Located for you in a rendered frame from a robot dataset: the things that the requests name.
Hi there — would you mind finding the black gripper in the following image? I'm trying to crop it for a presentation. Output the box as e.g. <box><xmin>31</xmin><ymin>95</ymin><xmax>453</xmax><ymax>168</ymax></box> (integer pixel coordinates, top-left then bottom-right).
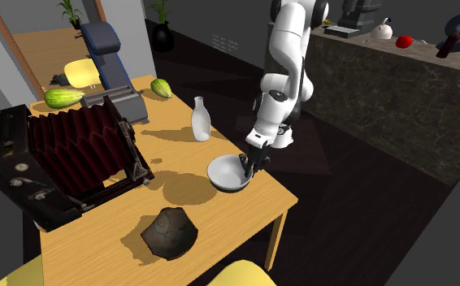
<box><xmin>239</xmin><ymin>143</ymin><xmax>271</xmax><ymax>179</ymax></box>

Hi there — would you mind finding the white bowl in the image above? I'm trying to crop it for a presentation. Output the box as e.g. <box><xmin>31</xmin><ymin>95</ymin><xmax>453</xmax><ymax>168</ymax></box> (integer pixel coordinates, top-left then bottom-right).
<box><xmin>206</xmin><ymin>154</ymin><xmax>254</xmax><ymax>193</ymax></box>

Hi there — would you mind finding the light wooden table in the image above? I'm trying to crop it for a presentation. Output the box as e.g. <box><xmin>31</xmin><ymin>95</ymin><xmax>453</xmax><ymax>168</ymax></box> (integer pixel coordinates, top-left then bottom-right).
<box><xmin>28</xmin><ymin>74</ymin><xmax>300</xmax><ymax>286</ymax></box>

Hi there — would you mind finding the white bottle vase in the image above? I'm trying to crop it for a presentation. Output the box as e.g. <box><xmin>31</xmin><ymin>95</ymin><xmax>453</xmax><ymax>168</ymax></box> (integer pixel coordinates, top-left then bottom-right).
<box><xmin>190</xmin><ymin>96</ymin><xmax>212</xmax><ymax>143</ymax></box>

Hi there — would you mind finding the dark patterned broken pot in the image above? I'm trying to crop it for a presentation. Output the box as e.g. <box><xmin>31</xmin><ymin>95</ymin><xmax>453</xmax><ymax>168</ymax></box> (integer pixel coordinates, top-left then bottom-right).
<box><xmin>140</xmin><ymin>206</ymin><xmax>199</xmax><ymax>262</ymax></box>

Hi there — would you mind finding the small green squash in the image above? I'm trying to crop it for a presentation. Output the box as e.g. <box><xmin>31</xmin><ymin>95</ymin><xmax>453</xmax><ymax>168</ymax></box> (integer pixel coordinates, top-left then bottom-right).
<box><xmin>150</xmin><ymin>78</ymin><xmax>174</xmax><ymax>100</ymax></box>

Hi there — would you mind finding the grey metal machine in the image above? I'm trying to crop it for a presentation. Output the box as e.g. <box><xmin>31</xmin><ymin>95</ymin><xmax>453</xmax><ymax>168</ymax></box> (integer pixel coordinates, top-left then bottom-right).
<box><xmin>80</xmin><ymin>84</ymin><xmax>150</xmax><ymax>125</ymax></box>

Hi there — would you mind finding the dark marble counter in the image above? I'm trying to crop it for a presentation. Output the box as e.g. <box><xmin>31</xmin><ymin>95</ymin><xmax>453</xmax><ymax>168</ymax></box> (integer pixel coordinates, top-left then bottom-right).
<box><xmin>264</xmin><ymin>21</ymin><xmax>460</xmax><ymax>188</ymax></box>

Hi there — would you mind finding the green plant in black pot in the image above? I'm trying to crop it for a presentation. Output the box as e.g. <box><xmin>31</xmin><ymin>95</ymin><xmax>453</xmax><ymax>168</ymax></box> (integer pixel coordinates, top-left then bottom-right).
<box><xmin>146</xmin><ymin>0</ymin><xmax>175</xmax><ymax>54</ymax></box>

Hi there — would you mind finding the grey flat box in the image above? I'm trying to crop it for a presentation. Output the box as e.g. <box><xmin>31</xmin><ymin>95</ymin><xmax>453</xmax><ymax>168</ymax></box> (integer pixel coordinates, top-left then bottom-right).
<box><xmin>323</xmin><ymin>24</ymin><xmax>362</xmax><ymax>40</ymax></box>

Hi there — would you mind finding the black statue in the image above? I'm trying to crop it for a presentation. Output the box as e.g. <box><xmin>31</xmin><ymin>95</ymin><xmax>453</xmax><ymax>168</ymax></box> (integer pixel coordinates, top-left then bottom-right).
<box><xmin>336</xmin><ymin>0</ymin><xmax>384</xmax><ymax>31</ymax></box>

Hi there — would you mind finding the white teapot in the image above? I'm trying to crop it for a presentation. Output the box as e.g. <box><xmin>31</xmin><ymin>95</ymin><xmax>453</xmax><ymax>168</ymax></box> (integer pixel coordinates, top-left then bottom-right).
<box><xmin>369</xmin><ymin>16</ymin><xmax>394</xmax><ymax>41</ymax></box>

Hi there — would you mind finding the red apple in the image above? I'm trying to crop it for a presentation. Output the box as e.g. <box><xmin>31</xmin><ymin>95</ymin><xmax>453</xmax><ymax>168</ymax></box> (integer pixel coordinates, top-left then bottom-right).
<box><xmin>395</xmin><ymin>35</ymin><xmax>414</xmax><ymax>50</ymax></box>

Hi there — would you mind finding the large green squash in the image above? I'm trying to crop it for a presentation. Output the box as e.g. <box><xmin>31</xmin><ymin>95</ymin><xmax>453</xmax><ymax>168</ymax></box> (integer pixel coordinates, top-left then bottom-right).
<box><xmin>43</xmin><ymin>88</ymin><xmax>86</xmax><ymax>110</ymax></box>

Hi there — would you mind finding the dark red bottle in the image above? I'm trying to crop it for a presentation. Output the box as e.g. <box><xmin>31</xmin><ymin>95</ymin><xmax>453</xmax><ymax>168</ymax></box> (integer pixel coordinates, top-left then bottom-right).
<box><xmin>435</xmin><ymin>30</ymin><xmax>460</xmax><ymax>59</ymax></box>

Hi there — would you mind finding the green plant in dark pot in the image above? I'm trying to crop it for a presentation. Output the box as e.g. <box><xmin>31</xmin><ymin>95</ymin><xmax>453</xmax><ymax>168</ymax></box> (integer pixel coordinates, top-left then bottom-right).
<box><xmin>56</xmin><ymin>0</ymin><xmax>84</xmax><ymax>31</ymax></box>

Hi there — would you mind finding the antique bellows camera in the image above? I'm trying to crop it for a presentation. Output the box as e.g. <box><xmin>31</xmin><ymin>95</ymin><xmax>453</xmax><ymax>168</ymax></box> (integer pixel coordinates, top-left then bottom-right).
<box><xmin>0</xmin><ymin>94</ymin><xmax>155</xmax><ymax>233</ymax></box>

